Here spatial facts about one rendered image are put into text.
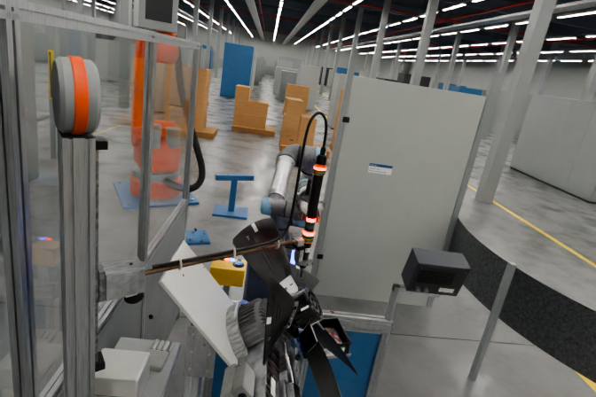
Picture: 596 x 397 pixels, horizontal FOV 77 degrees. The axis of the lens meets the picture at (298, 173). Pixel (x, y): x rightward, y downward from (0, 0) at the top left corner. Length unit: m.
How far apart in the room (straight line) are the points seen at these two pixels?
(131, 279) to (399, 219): 2.71
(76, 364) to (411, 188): 2.79
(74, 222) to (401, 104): 2.65
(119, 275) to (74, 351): 0.22
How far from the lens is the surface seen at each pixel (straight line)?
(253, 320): 1.37
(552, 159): 11.86
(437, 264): 1.90
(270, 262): 1.36
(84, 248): 0.99
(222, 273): 1.81
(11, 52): 0.95
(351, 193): 3.25
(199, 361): 1.44
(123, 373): 1.49
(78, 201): 0.93
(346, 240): 3.42
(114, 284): 1.06
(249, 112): 10.56
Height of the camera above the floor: 2.01
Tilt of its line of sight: 16 degrees down
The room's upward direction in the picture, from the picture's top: 9 degrees clockwise
